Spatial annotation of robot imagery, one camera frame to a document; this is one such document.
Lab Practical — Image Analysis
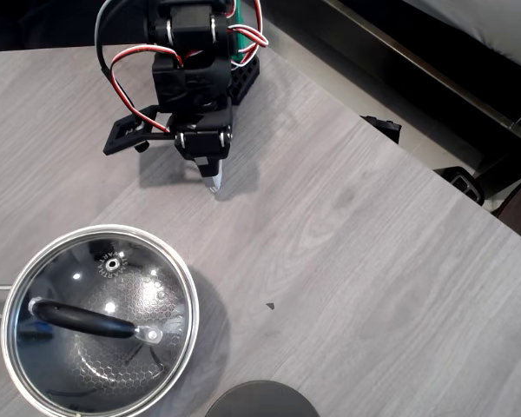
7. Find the glass lid with black handle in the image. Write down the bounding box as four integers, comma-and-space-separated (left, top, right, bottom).
5, 229, 195, 412

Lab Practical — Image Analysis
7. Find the black table clamp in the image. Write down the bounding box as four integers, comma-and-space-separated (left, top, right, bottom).
433, 165, 487, 207
359, 114, 403, 146

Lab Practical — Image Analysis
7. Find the dark metal furniture frame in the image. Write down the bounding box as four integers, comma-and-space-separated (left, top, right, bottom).
260, 0, 521, 196

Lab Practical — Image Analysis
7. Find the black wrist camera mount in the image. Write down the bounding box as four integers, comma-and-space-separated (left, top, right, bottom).
102, 104, 177, 156

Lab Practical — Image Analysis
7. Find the red white black servo cable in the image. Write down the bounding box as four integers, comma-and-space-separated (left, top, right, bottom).
227, 0, 271, 67
109, 43, 184, 134

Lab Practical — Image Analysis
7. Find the white cushion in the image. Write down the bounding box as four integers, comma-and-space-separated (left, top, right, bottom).
400, 0, 521, 74

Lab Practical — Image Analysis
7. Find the green circuit board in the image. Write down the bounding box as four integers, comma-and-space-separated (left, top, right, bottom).
230, 0, 249, 56

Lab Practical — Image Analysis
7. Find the black round disc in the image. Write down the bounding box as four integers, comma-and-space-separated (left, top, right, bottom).
204, 380, 320, 417

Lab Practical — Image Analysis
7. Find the black perforated arm base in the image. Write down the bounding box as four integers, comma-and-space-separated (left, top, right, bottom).
227, 53, 262, 108

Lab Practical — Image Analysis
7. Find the grey camera cable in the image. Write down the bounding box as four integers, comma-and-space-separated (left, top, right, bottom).
94, 0, 158, 89

